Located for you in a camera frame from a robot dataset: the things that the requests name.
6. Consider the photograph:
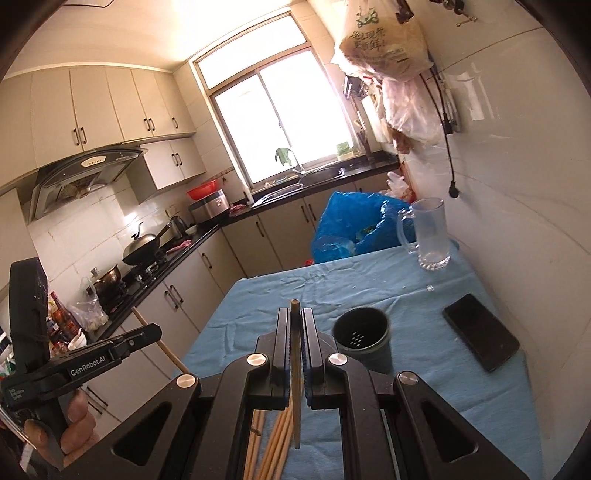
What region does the kitchen sink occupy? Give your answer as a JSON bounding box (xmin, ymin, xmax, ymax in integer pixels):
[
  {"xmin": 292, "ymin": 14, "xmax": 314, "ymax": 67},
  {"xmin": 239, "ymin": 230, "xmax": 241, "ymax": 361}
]
[{"xmin": 252, "ymin": 167, "xmax": 346, "ymax": 207}]

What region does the person's left hand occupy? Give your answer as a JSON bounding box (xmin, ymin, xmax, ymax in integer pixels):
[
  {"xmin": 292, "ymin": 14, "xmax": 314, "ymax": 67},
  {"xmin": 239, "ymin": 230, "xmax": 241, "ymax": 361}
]
[{"xmin": 24, "ymin": 390, "xmax": 99, "ymax": 469}]

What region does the white bowl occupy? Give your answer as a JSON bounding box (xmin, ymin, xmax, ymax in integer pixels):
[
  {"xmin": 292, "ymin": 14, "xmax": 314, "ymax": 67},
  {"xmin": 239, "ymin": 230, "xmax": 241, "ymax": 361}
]
[{"xmin": 67, "ymin": 330, "xmax": 87, "ymax": 351}]

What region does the dark sauce bottle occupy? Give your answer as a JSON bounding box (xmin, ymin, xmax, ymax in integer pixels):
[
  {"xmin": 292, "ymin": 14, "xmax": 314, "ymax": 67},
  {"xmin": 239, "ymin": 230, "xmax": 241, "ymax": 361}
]
[{"xmin": 50, "ymin": 291, "xmax": 80, "ymax": 342}]

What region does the clear plastic bag on counter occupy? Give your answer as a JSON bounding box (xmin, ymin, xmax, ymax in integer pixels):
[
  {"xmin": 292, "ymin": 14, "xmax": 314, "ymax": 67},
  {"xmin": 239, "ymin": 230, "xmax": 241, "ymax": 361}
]
[{"xmin": 68, "ymin": 277, "xmax": 108, "ymax": 332}]

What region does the dark utensil holder cup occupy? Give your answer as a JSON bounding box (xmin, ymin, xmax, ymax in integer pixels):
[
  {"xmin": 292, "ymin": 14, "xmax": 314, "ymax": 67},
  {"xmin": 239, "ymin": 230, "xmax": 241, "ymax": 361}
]
[{"xmin": 332, "ymin": 307, "xmax": 393, "ymax": 374}]

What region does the steel cooking pot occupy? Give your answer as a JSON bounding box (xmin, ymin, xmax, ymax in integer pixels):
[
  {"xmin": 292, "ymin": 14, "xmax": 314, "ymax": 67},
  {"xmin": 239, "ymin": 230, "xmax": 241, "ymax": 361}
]
[{"xmin": 90, "ymin": 264, "xmax": 121, "ymax": 298}]

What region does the black smartphone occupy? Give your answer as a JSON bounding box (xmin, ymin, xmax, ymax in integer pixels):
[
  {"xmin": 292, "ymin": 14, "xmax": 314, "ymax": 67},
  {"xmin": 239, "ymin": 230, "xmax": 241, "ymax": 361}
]
[{"xmin": 443, "ymin": 294, "xmax": 520, "ymax": 372}]

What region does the blue towel table cover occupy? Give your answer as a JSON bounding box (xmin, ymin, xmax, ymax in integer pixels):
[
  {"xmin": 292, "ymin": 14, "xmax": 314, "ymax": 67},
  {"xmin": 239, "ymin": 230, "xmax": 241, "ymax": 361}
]
[{"xmin": 182, "ymin": 247, "xmax": 543, "ymax": 479}]

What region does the gas stove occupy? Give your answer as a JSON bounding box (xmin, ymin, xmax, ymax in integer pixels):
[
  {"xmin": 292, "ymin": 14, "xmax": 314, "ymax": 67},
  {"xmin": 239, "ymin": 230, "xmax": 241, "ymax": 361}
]
[{"xmin": 95, "ymin": 258, "xmax": 168, "ymax": 315}]

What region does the black wok with lid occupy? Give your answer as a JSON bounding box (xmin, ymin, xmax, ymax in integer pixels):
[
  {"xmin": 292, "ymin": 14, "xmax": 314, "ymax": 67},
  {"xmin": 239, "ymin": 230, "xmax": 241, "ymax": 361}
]
[{"xmin": 122, "ymin": 223, "xmax": 170, "ymax": 266}]

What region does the clear glass mug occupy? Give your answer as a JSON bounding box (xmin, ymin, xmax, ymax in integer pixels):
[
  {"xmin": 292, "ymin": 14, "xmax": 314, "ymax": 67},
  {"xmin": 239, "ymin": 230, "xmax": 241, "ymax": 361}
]
[{"xmin": 397, "ymin": 197, "xmax": 451, "ymax": 271}]

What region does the metal kettle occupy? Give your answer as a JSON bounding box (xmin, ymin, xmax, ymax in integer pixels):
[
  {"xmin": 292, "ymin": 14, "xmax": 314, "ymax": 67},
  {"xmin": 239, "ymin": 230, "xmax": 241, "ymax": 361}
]
[{"xmin": 169, "ymin": 215, "xmax": 187, "ymax": 240}]

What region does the blue plastic bag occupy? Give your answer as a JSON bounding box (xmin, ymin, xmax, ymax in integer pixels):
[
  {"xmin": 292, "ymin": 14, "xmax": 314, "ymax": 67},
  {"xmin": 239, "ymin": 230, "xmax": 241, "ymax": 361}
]
[{"xmin": 311, "ymin": 192, "xmax": 410, "ymax": 264}]

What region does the range hood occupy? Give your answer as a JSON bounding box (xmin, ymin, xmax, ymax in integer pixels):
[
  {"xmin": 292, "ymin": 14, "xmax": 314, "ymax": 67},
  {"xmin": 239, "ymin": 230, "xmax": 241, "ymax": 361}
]
[{"xmin": 29, "ymin": 146, "xmax": 147, "ymax": 221}]

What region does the silver rice cooker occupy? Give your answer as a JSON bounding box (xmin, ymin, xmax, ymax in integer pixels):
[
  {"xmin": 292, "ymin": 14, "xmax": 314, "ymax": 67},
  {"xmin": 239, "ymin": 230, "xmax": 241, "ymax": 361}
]
[{"xmin": 188, "ymin": 189, "xmax": 230, "ymax": 224}]

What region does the red plastic basin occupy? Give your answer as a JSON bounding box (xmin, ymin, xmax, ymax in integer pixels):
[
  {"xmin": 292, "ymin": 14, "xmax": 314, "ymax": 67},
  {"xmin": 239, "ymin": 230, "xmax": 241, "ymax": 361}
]
[{"xmin": 186, "ymin": 179, "xmax": 218, "ymax": 201}]

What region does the clear hanging plastic bag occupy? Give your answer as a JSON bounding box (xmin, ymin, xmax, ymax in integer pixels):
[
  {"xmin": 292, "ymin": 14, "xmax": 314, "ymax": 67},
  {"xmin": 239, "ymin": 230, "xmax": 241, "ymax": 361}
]
[{"xmin": 383, "ymin": 77, "xmax": 443, "ymax": 146}]

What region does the beige hanging plastic bag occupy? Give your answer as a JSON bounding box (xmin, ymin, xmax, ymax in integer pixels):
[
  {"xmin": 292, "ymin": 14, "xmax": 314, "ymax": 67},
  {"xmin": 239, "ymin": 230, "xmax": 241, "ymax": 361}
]
[{"xmin": 332, "ymin": 1, "xmax": 433, "ymax": 82}]

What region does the black power cable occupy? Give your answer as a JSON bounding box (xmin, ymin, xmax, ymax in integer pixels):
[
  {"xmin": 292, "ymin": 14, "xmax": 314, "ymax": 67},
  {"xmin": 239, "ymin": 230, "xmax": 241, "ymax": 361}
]
[{"xmin": 419, "ymin": 68, "xmax": 461, "ymax": 199}]

